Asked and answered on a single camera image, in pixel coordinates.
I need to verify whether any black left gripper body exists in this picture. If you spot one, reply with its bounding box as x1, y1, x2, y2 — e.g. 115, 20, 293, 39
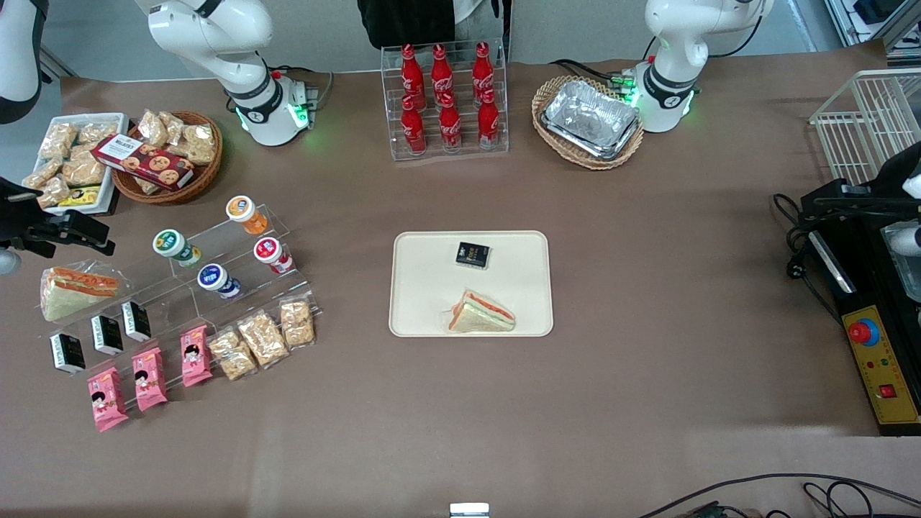
874, 142, 921, 206

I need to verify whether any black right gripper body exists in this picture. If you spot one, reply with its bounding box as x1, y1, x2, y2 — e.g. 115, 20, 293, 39
0, 177, 55, 250

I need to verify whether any green gum bottle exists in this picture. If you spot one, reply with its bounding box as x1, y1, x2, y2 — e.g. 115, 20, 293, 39
153, 229, 203, 269

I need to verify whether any blue gum bottle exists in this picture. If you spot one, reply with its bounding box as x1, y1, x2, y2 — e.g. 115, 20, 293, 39
196, 263, 243, 300

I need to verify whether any orange gum bottle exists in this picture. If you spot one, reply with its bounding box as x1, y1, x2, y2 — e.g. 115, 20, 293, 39
225, 195, 270, 236

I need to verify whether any red gum bottle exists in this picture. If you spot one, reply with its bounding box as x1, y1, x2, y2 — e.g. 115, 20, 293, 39
253, 237, 295, 276

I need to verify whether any silver foil tray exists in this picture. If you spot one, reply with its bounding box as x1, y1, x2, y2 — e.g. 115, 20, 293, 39
541, 79, 641, 155
547, 122, 643, 162

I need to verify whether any beige plastic tray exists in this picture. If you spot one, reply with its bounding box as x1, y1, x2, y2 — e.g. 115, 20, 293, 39
389, 230, 555, 338

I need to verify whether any yellow snack packet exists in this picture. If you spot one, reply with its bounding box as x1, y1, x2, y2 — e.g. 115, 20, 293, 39
58, 186, 102, 209

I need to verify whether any white rectangular bin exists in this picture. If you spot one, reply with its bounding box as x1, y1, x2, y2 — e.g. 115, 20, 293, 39
29, 113, 130, 217

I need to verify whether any wrapped triangle sandwich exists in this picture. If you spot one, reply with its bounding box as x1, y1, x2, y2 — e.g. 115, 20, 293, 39
442, 289, 517, 335
40, 264, 122, 322

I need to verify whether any red cookie box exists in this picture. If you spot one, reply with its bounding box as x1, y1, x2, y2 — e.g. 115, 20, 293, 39
91, 134, 196, 191

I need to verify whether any clear acrylic stepped shelf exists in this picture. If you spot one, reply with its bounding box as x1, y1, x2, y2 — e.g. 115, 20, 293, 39
68, 204, 322, 405

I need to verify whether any round wicker basket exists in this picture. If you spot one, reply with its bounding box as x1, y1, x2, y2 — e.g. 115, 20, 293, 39
112, 110, 224, 207

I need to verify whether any black yellow control box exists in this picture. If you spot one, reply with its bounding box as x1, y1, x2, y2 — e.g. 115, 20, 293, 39
806, 209, 921, 437

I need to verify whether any pink snack packet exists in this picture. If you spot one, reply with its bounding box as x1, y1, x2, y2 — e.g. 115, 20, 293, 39
87, 366, 130, 433
131, 347, 168, 413
180, 324, 214, 389

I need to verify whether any clear rice cracker packet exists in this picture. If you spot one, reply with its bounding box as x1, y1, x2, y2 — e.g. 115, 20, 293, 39
208, 327, 258, 382
278, 297, 317, 351
237, 310, 290, 371

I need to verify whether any brown table cover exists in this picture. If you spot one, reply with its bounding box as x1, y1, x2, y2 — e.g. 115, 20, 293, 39
0, 40, 921, 518

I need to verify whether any oval wicker basket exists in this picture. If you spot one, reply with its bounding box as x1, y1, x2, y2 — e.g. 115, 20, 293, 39
532, 75, 645, 171

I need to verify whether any red cola bottle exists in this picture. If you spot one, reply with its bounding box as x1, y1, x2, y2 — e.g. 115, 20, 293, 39
471, 41, 496, 102
437, 92, 463, 153
400, 95, 428, 156
400, 43, 426, 109
476, 88, 501, 150
430, 43, 455, 106

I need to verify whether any small black box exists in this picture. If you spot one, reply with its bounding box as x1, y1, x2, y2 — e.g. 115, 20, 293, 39
455, 242, 493, 271

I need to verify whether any clear acrylic bottle rack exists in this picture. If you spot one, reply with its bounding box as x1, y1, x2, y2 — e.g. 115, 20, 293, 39
380, 40, 510, 162

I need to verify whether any person in dark clothing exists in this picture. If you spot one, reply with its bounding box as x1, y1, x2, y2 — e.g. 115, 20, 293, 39
357, 0, 512, 52

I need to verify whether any black power cable with plug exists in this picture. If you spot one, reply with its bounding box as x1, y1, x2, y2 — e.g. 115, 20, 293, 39
772, 192, 843, 325

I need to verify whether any white wire basket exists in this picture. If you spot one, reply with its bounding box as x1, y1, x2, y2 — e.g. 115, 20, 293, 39
809, 68, 921, 188

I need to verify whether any aluminium frame rack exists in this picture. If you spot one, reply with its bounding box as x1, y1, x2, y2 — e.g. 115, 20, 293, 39
824, 0, 921, 60

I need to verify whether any grey metal frame bar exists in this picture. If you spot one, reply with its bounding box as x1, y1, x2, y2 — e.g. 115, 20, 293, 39
39, 43, 77, 79

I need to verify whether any black arm base cable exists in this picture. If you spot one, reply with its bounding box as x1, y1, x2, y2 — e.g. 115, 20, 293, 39
550, 58, 635, 85

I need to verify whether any looped black cable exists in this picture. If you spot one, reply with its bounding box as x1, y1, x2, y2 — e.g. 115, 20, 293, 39
802, 481, 873, 518

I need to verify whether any grey arm base cable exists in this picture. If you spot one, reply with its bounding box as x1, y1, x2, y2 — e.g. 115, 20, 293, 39
272, 66, 336, 110

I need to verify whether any long black cable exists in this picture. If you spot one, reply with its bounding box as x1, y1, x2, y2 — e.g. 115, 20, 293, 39
637, 473, 921, 518

